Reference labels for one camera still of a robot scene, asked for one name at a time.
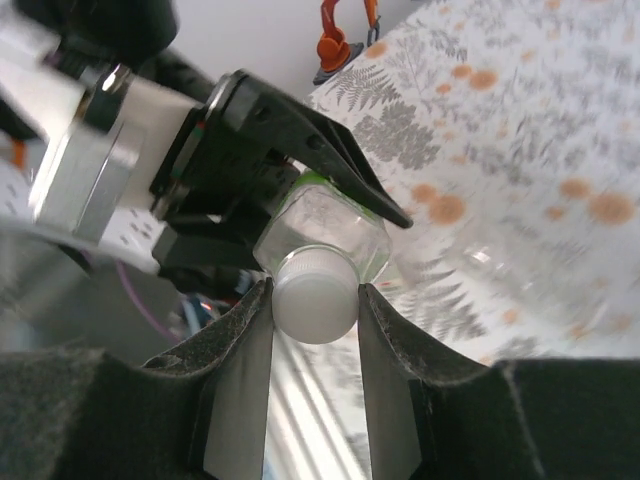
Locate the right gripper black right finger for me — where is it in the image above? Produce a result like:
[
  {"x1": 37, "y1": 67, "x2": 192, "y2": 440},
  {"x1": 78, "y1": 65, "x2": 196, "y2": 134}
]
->
[{"x1": 357, "y1": 282, "x2": 640, "y2": 480}]

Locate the clear bottle light green label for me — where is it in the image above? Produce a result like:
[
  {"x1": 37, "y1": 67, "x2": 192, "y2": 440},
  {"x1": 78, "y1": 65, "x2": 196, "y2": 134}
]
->
[{"x1": 252, "y1": 169, "x2": 394, "y2": 287}]

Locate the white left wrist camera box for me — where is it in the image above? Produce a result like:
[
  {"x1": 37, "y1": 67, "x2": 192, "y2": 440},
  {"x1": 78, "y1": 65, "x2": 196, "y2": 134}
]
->
[{"x1": 27, "y1": 69, "x2": 206, "y2": 246}]

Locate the wide grooved aluminium rail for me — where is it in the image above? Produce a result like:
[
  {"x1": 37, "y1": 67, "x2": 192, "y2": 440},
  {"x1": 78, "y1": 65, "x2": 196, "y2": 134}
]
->
[{"x1": 263, "y1": 339, "x2": 370, "y2": 480}]

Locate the white plastic bottle cap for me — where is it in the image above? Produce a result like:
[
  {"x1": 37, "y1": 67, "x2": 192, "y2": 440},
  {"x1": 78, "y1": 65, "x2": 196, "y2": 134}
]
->
[{"x1": 271, "y1": 247, "x2": 362, "y2": 346}]

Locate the clear unlabelled plastic bottle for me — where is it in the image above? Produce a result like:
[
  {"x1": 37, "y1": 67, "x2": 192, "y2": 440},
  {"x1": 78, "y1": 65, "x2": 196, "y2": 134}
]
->
[{"x1": 394, "y1": 219, "x2": 640, "y2": 362}]

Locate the purple left arm base cable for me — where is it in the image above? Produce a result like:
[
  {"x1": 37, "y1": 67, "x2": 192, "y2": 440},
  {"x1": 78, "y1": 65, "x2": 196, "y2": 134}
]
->
[{"x1": 115, "y1": 259, "x2": 177, "y2": 344}]

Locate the floral patterned table mat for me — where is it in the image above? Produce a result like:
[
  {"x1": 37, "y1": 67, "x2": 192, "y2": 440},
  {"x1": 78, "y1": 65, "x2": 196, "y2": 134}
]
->
[{"x1": 299, "y1": 0, "x2": 640, "y2": 480}]

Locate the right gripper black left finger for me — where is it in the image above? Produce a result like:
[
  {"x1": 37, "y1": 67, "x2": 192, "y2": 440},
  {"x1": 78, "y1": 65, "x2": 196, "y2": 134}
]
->
[{"x1": 0, "y1": 278, "x2": 276, "y2": 480}]

